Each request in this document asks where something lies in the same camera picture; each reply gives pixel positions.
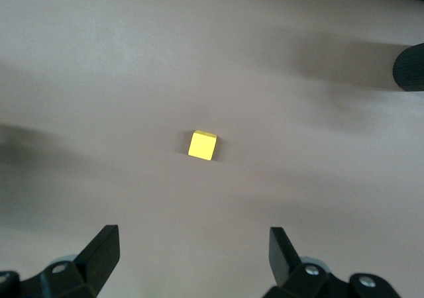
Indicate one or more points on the black ribbed cylinder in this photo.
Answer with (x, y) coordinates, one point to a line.
(410, 68)

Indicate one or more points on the yellow wooden block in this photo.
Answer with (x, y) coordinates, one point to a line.
(202, 145)

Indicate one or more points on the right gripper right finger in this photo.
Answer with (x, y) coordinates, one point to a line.
(288, 265)

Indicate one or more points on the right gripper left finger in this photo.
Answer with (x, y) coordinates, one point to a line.
(96, 261)

